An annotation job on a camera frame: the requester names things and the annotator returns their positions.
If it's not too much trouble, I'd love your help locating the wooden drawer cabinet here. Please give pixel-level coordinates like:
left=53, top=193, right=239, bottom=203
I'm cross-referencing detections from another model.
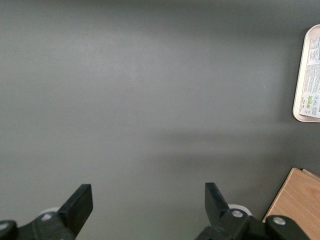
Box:
left=261, top=167, right=320, bottom=240

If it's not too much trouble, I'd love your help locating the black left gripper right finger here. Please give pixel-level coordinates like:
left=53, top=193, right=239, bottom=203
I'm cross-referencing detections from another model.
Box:
left=194, top=182, right=311, bottom=240

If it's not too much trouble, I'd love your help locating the beige plastic tray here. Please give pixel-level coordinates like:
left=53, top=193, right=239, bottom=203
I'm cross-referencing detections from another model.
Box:
left=292, top=23, right=320, bottom=124

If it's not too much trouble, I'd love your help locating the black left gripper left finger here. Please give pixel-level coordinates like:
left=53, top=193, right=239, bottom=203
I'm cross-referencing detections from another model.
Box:
left=0, top=183, right=94, bottom=240

